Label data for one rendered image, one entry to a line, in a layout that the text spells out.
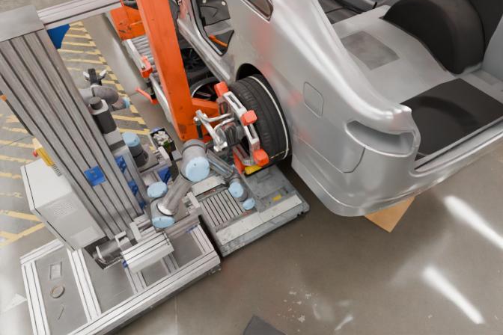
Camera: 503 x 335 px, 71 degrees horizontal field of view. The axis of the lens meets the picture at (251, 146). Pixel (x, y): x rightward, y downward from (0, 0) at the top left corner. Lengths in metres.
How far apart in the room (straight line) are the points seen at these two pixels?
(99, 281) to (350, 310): 1.79
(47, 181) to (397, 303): 2.39
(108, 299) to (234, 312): 0.88
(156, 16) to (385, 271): 2.41
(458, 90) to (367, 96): 1.52
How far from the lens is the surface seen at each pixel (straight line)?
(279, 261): 2.91
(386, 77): 2.91
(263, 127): 2.28
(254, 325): 2.41
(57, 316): 2.94
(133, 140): 2.41
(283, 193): 3.03
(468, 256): 3.29
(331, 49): 1.77
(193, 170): 1.71
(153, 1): 2.33
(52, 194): 2.07
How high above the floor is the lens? 2.66
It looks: 48 degrees down
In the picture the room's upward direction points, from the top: 5 degrees counter-clockwise
